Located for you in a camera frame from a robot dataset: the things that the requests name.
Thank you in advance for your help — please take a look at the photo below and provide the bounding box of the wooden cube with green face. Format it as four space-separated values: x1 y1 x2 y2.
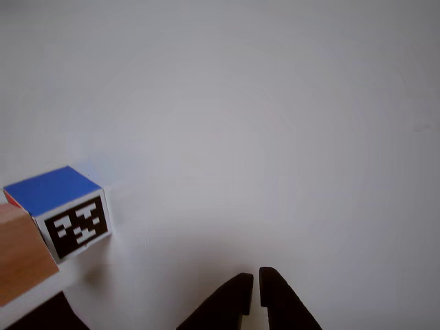
0 202 61 308

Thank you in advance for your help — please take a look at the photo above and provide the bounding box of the wooden cube with red face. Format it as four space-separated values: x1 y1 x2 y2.
2 165 113 264

